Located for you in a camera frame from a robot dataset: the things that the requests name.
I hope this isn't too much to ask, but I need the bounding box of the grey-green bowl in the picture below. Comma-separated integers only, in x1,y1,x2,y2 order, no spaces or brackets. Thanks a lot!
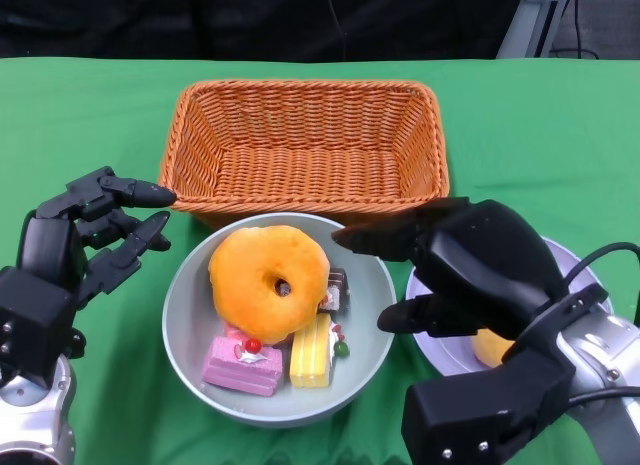
161,212,398,429

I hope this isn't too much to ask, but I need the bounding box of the orange bagel bread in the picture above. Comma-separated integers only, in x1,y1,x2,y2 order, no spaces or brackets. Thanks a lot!
208,225,331,346
472,329,516,369

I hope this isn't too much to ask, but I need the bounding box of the grey metal stand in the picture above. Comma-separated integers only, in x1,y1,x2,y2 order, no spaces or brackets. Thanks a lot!
497,0,576,60

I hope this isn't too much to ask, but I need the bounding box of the chocolate cake slice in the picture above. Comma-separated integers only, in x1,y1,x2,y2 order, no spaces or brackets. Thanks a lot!
319,268,350,315

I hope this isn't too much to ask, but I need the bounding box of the yellow cake slice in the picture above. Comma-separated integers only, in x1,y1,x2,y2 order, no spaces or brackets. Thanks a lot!
289,312,351,390

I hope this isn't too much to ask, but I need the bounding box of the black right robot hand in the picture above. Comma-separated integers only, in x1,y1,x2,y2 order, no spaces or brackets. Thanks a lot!
332,197,566,342

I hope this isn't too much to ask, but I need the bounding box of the black floor cable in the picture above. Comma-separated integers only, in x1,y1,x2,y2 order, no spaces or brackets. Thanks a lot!
549,0,601,60

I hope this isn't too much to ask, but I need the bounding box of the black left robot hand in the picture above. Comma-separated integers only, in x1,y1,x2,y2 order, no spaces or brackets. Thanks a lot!
17,165,177,311

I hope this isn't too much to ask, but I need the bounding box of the black backdrop cloth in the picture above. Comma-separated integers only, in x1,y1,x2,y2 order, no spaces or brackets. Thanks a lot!
0,0,531,64

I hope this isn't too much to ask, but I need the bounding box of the orange wicker basket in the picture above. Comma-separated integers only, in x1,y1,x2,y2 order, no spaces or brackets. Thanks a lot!
158,79,450,231

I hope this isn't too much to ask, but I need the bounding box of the pink cake slice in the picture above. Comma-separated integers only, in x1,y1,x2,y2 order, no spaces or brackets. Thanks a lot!
201,334,284,397

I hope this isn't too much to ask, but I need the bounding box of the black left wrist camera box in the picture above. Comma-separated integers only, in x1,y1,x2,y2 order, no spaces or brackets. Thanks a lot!
0,265,76,389

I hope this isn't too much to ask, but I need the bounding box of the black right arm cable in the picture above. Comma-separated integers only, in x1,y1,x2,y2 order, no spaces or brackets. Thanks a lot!
559,242,640,404

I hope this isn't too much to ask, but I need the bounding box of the green tablecloth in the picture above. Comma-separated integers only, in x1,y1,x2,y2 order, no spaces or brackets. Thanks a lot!
0,57,640,465

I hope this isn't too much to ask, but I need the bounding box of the pale lavender plate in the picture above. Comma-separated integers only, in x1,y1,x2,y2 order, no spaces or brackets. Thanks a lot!
405,237,614,379

